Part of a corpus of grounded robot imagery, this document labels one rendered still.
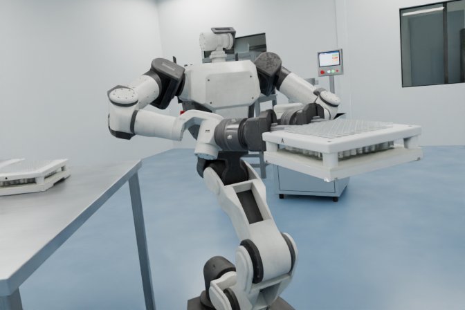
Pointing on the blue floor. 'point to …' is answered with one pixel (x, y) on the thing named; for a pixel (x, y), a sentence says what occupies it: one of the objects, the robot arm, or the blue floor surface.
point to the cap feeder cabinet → (293, 179)
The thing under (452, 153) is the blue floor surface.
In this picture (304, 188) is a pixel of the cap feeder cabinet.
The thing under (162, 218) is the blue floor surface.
